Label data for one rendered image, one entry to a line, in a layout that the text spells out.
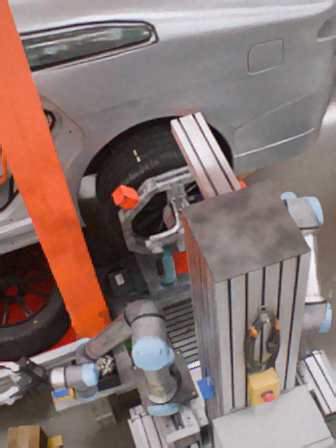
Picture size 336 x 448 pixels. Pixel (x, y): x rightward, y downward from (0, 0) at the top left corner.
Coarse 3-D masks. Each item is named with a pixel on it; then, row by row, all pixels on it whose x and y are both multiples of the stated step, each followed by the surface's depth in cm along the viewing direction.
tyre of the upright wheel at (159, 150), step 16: (160, 128) 312; (128, 144) 311; (144, 144) 308; (160, 144) 306; (176, 144) 306; (112, 160) 314; (128, 160) 307; (144, 160) 302; (160, 160) 300; (176, 160) 302; (96, 176) 325; (112, 176) 311; (128, 176) 303; (144, 176) 303; (96, 192) 329; (112, 192) 309; (112, 208) 312; (112, 224) 320
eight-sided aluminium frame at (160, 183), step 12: (156, 180) 301; (168, 180) 300; (180, 180) 300; (192, 180) 303; (144, 192) 301; (156, 192) 300; (144, 204) 304; (120, 216) 310; (132, 216) 308; (132, 240) 321; (144, 240) 333; (144, 252) 331
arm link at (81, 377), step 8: (64, 368) 233; (72, 368) 233; (80, 368) 233; (88, 368) 233; (96, 368) 236; (64, 376) 232; (72, 376) 232; (80, 376) 231; (88, 376) 231; (96, 376) 234; (64, 384) 232; (72, 384) 232; (80, 384) 232; (88, 384) 233
